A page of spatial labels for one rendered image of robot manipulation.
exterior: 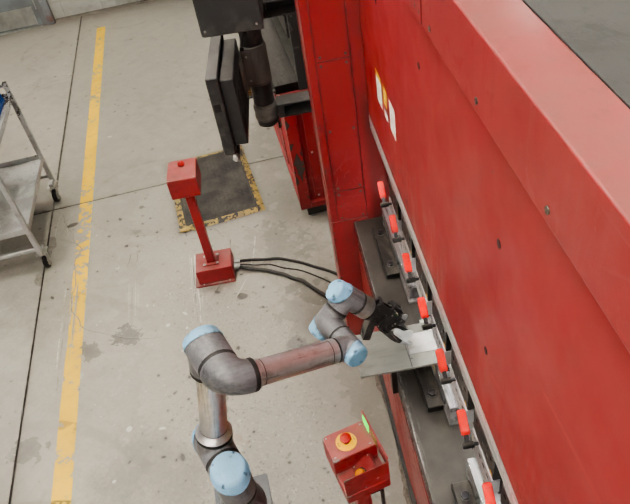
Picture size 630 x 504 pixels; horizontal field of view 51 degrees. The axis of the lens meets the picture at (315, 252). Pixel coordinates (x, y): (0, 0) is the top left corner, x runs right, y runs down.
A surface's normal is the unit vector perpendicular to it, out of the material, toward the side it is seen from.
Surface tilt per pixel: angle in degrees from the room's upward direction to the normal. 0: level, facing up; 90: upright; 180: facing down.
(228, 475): 7
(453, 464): 0
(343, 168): 90
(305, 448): 0
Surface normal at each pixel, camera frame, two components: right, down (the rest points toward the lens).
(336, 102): 0.13, 0.65
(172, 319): -0.14, -0.73
